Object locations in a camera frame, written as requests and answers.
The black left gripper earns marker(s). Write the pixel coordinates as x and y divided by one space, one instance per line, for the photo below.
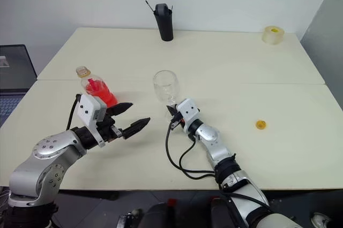
107 129

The bottle with red liquid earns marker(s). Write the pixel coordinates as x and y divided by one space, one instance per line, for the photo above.
103 92

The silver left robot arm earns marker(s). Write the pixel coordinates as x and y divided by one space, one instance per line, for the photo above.
48 163

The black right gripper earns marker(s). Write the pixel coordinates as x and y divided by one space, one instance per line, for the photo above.
179 119

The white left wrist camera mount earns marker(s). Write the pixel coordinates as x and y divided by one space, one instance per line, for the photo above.
88 107

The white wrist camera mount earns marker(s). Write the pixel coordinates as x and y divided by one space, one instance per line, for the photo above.
189 110
88 107

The dark grey laptop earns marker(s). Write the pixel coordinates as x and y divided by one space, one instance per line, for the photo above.
14 72

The thin black stick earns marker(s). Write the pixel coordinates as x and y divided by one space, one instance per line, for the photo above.
150 6

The clear wine glass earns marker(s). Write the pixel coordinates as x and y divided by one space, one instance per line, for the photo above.
165 86

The translucent tape roll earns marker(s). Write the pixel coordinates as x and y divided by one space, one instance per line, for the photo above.
272 36

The yellow bottle cap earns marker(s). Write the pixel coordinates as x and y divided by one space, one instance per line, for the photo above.
260 124

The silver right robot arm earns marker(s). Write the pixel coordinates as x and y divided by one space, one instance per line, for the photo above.
214 142

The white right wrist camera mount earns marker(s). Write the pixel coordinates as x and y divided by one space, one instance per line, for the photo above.
189 110

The black tapered holder cup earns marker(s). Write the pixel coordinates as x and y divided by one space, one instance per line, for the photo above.
166 27

